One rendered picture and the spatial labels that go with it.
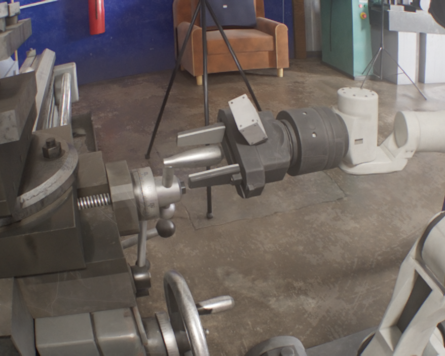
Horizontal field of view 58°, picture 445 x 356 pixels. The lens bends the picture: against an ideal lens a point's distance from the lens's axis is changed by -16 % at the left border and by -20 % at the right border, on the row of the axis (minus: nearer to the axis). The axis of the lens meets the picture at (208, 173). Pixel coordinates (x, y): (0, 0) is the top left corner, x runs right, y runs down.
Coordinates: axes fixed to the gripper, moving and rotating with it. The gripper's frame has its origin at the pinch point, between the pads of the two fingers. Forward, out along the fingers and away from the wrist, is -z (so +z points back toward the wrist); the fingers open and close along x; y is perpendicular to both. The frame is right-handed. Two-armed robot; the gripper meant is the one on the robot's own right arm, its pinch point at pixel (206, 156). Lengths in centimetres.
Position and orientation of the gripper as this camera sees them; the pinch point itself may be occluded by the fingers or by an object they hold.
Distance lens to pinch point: 59.1
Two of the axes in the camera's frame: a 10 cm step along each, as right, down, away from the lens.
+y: -1.2, 5.0, 8.6
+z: 9.6, -1.7, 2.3
